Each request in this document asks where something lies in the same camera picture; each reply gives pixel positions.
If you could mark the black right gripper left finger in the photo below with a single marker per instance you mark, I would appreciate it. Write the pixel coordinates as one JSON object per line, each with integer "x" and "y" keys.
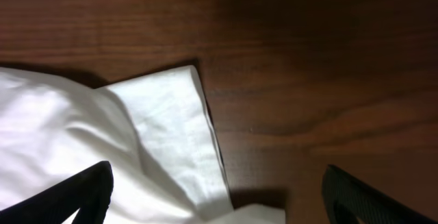
{"x": 86, "y": 195}

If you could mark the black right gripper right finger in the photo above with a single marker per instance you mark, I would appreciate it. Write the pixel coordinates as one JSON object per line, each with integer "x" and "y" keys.
{"x": 349, "y": 200}

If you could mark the white printed t-shirt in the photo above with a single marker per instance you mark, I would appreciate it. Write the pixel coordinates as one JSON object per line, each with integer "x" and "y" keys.
{"x": 154, "y": 130}

